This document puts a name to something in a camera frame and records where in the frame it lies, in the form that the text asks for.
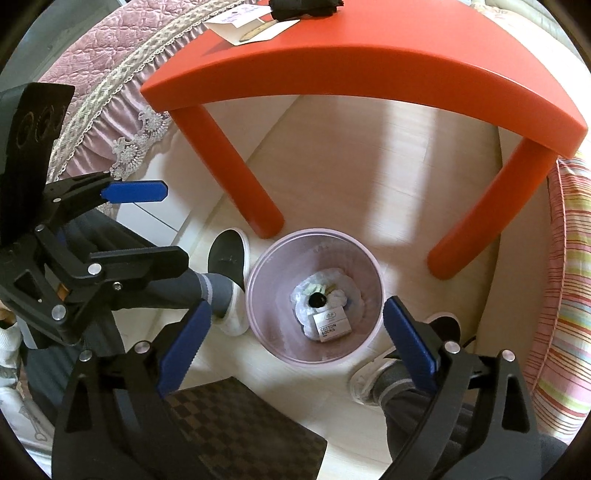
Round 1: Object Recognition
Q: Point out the person's right leg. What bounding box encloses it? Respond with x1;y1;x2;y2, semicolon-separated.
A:
374;360;568;480

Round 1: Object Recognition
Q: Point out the red table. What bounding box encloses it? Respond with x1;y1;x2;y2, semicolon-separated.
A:
140;0;589;281

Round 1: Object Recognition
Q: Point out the person's leg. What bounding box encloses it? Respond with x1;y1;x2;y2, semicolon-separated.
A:
374;360;568;480
23;208;241;416

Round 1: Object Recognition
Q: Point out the pink waste bin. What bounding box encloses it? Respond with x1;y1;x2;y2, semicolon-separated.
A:
245;227;384;367

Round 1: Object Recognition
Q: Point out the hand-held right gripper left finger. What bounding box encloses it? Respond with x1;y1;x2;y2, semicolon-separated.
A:
52;299;213;480

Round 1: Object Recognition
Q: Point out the person's left black slipper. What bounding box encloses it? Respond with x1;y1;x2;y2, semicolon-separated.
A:
208;227;251;337

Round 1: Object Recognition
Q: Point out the person's black slipper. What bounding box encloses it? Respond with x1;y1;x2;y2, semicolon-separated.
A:
349;313;462;407
208;227;251;337

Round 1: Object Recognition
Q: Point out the white cardboard box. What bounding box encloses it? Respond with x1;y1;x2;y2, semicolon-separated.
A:
312;307;352;343

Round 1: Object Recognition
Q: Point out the person's left forearm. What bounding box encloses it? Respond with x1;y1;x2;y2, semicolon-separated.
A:
0;307;23;377

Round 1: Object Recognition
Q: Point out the white patterned cloth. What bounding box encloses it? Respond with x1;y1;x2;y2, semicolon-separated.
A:
0;360;56;476

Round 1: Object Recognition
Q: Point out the pastel wrapper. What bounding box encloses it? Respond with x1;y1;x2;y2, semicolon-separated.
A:
298;282;340;296

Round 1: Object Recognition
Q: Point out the white card with purple print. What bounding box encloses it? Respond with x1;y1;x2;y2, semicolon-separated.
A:
203;4;300;46

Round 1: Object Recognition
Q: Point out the white paper trash in bin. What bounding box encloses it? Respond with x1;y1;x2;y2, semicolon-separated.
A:
290;271;365;344

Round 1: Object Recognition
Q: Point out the person's left leg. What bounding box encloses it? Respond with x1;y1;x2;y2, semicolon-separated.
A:
23;208;241;416

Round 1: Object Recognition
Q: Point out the person's right black slipper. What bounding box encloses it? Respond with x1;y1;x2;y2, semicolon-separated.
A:
349;313;462;407

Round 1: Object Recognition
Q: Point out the pink quilted bed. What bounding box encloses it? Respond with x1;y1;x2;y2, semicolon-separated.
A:
37;0;241;217

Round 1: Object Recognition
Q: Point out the black cloth bundle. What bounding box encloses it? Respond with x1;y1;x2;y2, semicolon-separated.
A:
269;0;345;21

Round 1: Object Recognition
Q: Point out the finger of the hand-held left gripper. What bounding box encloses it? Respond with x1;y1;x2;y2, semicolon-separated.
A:
34;172;169;232
51;246;189;333

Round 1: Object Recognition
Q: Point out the brown checkered cushion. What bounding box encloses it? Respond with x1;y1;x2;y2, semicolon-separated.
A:
164;376;328;480

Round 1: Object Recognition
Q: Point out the beige wooden strip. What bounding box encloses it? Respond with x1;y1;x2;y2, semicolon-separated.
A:
240;19;280;43

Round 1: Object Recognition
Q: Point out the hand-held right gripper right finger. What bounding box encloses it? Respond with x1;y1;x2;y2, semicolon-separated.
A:
382;296;541;480

